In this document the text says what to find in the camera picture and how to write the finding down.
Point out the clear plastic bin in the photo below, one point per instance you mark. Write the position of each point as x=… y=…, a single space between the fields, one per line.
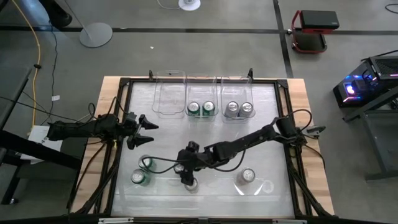
x=236 y=88
x=169 y=93
x=201 y=87

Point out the red black rolling stool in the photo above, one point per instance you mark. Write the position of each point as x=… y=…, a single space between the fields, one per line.
x=318 y=19

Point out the silver metal bracket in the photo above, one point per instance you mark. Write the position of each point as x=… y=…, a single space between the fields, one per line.
x=115 y=220
x=289 y=221

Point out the white paper sheet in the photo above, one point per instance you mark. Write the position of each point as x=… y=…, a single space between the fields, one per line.
x=38 y=133

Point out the dark metal side table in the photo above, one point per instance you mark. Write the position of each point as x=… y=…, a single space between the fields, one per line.
x=382 y=140

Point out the small white floor tag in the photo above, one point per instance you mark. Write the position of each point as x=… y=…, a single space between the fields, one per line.
x=55 y=98

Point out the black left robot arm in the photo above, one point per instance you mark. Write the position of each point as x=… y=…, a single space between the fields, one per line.
x=77 y=129

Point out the person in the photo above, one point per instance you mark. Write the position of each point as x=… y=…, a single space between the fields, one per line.
x=56 y=12

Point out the green soda can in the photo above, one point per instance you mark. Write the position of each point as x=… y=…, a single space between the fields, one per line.
x=208 y=106
x=193 y=107
x=178 y=168
x=145 y=163
x=138 y=176

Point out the dark desk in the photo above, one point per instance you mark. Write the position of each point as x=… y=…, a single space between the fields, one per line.
x=31 y=149

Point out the silver red soda can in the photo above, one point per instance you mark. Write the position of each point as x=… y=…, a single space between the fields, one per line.
x=192 y=187
x=247 y=175

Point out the black computer with coloured lights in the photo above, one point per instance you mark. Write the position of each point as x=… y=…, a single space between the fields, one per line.
x=385 y=67

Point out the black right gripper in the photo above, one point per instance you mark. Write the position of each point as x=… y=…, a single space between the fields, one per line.
x=189 y=161

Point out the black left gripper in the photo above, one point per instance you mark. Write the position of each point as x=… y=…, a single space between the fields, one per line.
x=133 y=132

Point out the grey floor lamp stand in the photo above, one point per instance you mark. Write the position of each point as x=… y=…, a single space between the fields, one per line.
x=95 y=35

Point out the white round fan base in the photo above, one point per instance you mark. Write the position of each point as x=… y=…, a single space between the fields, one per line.
x=189 y=4

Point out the black metal table frame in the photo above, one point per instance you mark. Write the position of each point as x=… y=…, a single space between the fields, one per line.
x=124 y=82

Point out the small black frame clamp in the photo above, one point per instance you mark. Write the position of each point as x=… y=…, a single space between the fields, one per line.
x=250 y=73
x=151 y=74

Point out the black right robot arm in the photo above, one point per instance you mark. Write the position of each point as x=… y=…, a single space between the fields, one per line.
x=242 y=143

